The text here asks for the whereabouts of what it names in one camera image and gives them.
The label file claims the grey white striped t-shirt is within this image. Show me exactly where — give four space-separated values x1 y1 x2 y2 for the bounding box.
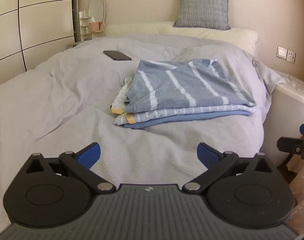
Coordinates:
124 59 256 113

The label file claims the folded light striped clothes stack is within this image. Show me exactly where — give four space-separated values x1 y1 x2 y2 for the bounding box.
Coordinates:
110 77 257 130

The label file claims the white bed duvet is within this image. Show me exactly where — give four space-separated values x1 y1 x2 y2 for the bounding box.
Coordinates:
0 34 284 233

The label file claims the black smartphone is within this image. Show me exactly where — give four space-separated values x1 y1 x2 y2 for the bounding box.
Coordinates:
103 50 131 61

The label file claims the cream bed headboard cushion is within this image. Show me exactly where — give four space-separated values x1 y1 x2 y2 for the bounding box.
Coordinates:
106 22 258 55

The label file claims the pink box on shelf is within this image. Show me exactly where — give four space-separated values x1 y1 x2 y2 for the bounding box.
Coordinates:
89 22 101 33

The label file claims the oval vanity mirror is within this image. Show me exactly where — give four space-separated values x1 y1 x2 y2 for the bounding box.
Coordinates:
88 0 106 24

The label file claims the cream panelled wardrobe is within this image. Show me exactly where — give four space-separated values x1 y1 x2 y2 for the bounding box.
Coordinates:
0 0 79 84

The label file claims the grey knitted pillow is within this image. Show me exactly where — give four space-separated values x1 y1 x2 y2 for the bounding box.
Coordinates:
174 0 231 30

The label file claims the white wall socket panel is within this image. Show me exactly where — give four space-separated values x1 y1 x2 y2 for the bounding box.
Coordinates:
276 46 296 64

